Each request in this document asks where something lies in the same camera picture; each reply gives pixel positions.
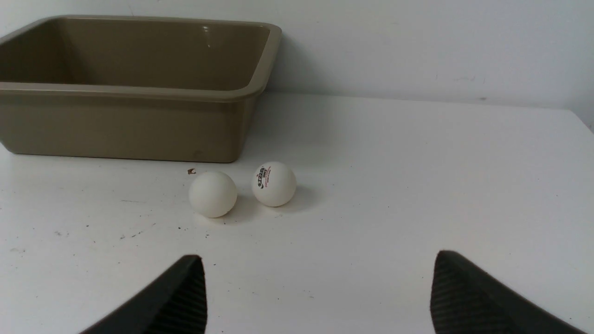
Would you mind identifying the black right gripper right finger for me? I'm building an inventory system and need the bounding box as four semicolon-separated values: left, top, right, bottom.
429;250;581;334

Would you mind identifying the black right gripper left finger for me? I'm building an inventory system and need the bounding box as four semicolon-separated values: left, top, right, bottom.
83;255;208;334

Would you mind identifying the plain white ping-pong ball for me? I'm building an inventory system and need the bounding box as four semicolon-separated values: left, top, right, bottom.
188;171;238;218

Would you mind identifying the white ping-pong ball with logo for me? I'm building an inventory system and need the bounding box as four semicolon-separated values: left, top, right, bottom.
251;161;297;207

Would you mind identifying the tan plastic bin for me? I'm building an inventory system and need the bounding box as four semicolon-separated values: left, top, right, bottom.
0;15;282;163

